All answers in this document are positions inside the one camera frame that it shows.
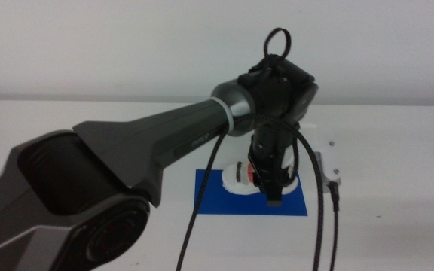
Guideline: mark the blue rectangular mat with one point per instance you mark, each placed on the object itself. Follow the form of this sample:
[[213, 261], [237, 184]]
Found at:
[[236, 205]]

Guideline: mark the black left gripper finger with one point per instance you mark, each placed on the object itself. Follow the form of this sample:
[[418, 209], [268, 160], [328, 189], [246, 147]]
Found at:
[[274, 197]]

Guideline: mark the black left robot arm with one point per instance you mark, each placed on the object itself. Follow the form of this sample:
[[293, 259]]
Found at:
[[126, 150]]

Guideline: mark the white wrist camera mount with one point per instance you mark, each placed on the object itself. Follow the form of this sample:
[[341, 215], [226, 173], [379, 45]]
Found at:
[[328, 150]]

